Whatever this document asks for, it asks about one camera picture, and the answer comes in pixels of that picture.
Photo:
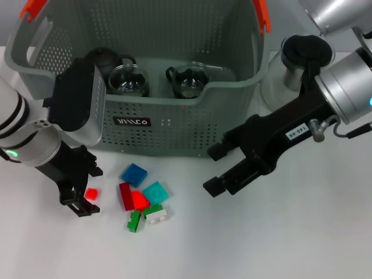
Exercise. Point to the green toy brick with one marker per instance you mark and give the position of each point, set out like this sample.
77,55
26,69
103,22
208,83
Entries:
134,222
152,210

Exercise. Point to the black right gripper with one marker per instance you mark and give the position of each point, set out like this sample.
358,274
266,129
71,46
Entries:
276,133

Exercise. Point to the glass teacup black base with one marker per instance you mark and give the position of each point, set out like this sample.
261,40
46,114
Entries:
129,84
190,84

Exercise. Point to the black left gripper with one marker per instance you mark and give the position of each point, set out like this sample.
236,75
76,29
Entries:
69,165

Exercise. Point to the dark red toy brick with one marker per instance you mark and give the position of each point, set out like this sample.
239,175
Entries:
125,199

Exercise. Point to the blue square toy tile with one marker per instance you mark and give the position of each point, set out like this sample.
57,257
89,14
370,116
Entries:
134,175

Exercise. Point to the bright red slope brick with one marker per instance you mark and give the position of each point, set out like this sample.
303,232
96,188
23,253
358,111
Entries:
140,201

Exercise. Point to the grey perforated storage bin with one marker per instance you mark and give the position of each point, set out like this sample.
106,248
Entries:
174,130

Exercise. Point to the white toy brick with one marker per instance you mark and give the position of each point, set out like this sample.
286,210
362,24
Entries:
157,217

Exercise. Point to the teal square toy tile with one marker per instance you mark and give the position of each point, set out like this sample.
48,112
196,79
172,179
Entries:
155,193

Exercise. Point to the small red toy brick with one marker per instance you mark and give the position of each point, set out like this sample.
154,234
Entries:
91,193

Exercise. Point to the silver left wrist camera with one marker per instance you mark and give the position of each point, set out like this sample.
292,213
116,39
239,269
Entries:
75,101

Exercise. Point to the dark clay teapot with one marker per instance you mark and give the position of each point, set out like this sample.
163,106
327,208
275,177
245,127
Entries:
106,59

